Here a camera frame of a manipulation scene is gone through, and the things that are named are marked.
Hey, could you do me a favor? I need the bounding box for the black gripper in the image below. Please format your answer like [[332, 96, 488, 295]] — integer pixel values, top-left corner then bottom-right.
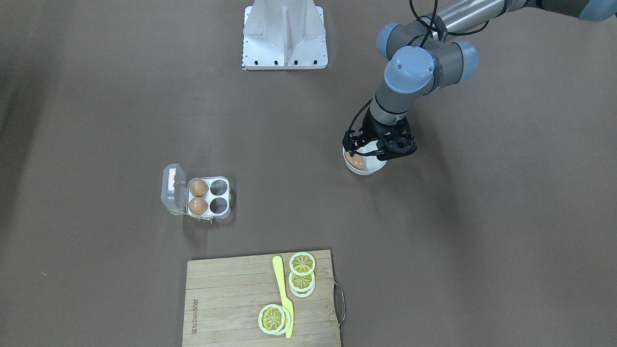
[[342, 107, 418, 164]]

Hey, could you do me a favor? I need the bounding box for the brown egg from bowl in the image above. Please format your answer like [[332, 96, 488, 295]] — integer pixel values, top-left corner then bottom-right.
[[345, 152, 366, 171]]

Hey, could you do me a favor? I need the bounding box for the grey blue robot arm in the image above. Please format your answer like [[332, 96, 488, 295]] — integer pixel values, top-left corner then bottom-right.
[[342, 0, 616, 170]]

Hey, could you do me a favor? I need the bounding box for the brown egg in box far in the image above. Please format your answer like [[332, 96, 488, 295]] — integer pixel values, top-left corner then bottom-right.
[[188, 178, 209, 197]]

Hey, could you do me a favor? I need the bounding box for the brown egg in box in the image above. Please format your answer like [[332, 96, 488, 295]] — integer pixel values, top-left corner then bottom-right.
[[188, 178, 209, 197], [188, 197, 209, 216]]

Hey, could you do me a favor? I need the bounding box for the clear plastic egg box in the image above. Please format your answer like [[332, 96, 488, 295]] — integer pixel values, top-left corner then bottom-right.
[[161, 164, 232, 220]]

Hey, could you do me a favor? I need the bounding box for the brown egg in box near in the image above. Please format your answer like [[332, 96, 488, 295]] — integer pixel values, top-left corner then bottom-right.
[[188, 197, 209, 216]]

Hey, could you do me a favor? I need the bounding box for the white ceramic bowl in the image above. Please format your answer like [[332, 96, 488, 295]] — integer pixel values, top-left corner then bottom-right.
[[342, 147, 388, 175]]

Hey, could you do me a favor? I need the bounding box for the lemon slice upper pair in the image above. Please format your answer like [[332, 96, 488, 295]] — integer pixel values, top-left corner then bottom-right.
[[289, 251, 317, 275]]

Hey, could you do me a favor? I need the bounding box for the yellow plastic knife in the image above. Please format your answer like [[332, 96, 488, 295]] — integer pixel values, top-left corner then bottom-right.
[[272, 255, 295, 339]]

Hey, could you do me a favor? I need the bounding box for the lemon slice single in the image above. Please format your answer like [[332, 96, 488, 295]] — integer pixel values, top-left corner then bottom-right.
[[258, 304, 292, 336]]

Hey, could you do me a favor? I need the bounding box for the wooden cutting board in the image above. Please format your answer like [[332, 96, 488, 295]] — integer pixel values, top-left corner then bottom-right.
[[182, 250, 344, 347]]

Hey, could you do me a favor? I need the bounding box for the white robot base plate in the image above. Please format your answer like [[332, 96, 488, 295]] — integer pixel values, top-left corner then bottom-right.
[[241, 0, 329, 70]]

